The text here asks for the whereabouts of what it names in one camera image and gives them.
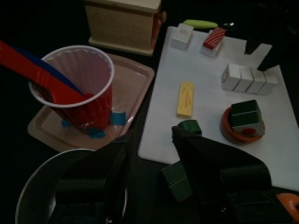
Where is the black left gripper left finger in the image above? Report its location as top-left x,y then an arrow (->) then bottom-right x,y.
48,130 -> 134,224

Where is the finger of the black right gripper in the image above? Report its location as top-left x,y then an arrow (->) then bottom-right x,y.
256,43 -> 287,72
244,29 -> 274,56

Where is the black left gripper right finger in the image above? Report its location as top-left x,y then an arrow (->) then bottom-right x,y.
171,125 -> 295,224

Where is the red plastic toy knife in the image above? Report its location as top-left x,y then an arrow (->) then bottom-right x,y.
0,39 -> 95,106

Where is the white toy sushi roll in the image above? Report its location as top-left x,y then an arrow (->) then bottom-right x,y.
220,63 -> 280,96

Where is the green toy sushi roll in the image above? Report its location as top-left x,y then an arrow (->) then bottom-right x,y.
230,99 -> 267,138

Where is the red striped shrimp topping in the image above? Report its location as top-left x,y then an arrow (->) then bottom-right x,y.
202,27 -> 228,51

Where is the dark green two-segment block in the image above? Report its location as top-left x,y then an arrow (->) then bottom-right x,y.
162,161 -> 195,203

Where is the silver metal pot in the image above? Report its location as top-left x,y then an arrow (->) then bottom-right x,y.
15,148 -> 129,224

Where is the white cutting board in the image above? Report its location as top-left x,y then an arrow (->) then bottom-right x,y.
138,25 -> 299,193

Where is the orange-brown toy bowl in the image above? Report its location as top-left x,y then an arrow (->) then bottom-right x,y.
219,106 -> 266,144

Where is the small green toy block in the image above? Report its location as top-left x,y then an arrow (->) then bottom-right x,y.
176,119 -> 203,136

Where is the red plastic cup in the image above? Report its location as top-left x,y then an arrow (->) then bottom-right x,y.
27,45 -> 117,136

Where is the yellow toy egg block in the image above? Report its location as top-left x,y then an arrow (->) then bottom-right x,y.
176,81 -> 196,119

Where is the pink plastic tray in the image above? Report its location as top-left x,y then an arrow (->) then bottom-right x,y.
27,53 -> 156,152

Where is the wooden box with slot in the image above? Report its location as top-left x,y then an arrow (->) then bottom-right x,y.
83,0 -> 168,57

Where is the green-handled metal spoon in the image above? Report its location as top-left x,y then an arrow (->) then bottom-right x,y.
182,18 -> 238,32

